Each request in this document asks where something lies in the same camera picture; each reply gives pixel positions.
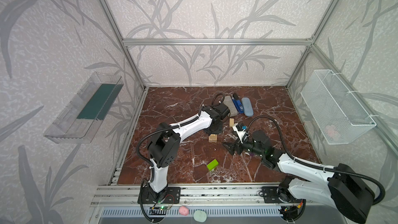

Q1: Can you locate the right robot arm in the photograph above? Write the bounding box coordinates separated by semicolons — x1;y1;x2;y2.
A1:
223;131;375;224

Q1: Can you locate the clear plastic wall tray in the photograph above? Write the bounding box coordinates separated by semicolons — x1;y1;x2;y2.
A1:
44;72;124;144

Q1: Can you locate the pink object in basket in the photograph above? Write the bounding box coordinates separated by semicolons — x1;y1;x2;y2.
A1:
325;125;341;142

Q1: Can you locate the pink putty blob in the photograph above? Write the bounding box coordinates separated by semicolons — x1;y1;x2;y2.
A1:
178;206;190;216

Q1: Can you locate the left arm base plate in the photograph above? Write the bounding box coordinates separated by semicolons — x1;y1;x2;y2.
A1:
137;186;181;204

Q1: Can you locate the green block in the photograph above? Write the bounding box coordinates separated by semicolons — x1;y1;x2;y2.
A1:
206;159;219;171

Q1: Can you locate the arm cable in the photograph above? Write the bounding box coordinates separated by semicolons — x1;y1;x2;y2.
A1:
136;92;226;181
240;116;386;205

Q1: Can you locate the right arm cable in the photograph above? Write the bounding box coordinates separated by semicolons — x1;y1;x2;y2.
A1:
240;116;386;205

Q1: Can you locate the grey glasses case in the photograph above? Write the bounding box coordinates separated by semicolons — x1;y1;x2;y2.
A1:
223;95;239;117

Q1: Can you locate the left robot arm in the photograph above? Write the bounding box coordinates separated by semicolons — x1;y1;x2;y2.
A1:
147;103;230;194

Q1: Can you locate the ribbed wood block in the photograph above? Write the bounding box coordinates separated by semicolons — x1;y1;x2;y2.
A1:
229;118;235;128

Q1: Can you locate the pale green putty blob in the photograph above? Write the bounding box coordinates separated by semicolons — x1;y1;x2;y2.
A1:
193;210;207;223

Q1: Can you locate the white wire basket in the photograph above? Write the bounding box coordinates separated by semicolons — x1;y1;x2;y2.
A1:
301;69;377;145

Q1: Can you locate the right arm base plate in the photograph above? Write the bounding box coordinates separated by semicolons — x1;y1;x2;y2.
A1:
258;186;302;205

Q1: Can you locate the aluminium mounting rail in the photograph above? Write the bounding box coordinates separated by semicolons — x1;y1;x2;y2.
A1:
90;179;335;207

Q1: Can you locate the light blue glasses case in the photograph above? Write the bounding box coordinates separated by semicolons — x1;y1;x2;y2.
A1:
241;97;254;117

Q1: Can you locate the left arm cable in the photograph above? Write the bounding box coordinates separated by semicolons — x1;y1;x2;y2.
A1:
136;92;226;181

